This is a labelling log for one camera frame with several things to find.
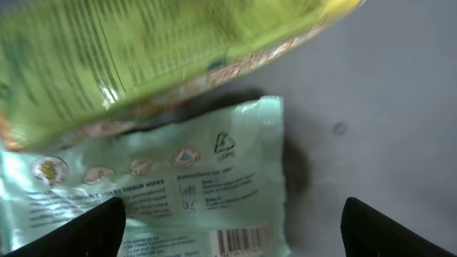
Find grey plastic basket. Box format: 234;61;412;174
215;0;456;256

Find teal wet wipes pack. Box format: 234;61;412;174
1;96;290;256

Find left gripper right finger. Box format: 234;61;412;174
341;197;456;257

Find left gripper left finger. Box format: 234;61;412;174
6;197;126;257

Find green juice carton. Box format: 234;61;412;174
1;0;361;151

